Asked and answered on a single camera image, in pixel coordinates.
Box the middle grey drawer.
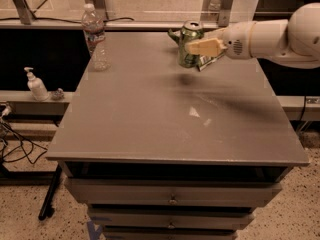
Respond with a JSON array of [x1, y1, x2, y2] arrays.
[[88, 207, 254, 231]]

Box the grey drawer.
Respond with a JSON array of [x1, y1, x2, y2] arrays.
[[88, 207, 254, 231], [103, 231, 237, 240], [65, 178, 282, 207]]

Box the black metal leg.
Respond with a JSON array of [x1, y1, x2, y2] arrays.
[[38, 166, 62, 221]]

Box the clear plastic water bottle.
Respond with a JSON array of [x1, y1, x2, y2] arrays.
[[81, 3, 110, 71]]

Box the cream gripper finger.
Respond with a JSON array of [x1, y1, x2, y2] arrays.
[[204, 28, 225, 39], [185, 38, 227, 57]]

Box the top grey drawer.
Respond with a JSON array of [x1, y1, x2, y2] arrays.
[[65, 178, 282, 207]]

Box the green chip bag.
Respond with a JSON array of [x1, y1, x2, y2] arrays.
[[168, 28, 221, 71]]

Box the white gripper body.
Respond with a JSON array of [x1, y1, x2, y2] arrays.
[[222, 21, 256, 60]]

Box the grey drawer cabinet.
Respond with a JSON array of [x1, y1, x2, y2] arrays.
[[48, 33, 308, 235]]

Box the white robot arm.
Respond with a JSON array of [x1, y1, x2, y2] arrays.
[[185, 3, 320, 69]]

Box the black cable on rail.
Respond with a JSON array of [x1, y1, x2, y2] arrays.
[[0, 16, 135, 25]]

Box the grey metal railing frame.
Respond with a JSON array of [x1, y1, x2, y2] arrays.
[[0, 0, 320, 34]]

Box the small crumpled foil object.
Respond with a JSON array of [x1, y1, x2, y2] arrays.
[[51, 88, 64, 101]]

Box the white pump dispenser bottle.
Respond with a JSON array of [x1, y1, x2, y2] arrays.
[[24, 67, 49, 101]]

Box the green soda can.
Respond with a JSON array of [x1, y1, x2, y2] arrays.
[[177, 20, 205, 69]]

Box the bottom grey drawer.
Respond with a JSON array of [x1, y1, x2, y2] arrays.
[[103, 231, 237, 240]]

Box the black cables on floor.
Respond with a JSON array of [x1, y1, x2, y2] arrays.
[[0, 103, 48, 166]]

